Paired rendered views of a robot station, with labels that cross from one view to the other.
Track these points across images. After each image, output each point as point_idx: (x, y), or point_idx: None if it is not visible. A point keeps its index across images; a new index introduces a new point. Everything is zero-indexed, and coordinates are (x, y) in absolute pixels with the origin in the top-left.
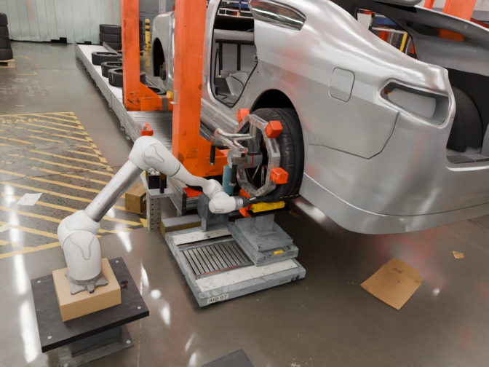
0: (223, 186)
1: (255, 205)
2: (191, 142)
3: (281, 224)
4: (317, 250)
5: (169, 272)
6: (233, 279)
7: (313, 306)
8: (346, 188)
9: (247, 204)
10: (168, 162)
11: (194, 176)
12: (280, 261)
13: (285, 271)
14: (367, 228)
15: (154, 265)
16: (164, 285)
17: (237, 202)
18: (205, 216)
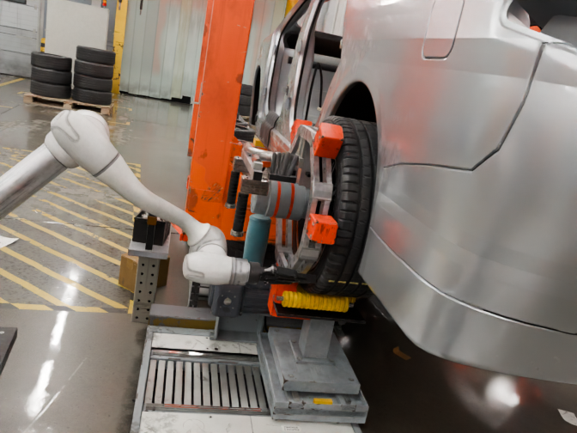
0: (244, 252)
1: (286, 293)
2: (213, 172)
3: (369, 365)
4: (420, 428)
5: (116, 390)
6: (215, 429)
7: None
8: (427, 248)
9: (256, 277)
10: (88, 143)
11: (152, 193)
12: (327, 423)
13: None
14: (463, 348)
15: (100, 372)
16: (90, 409)
17: (236, 269)
18: (213, 307)
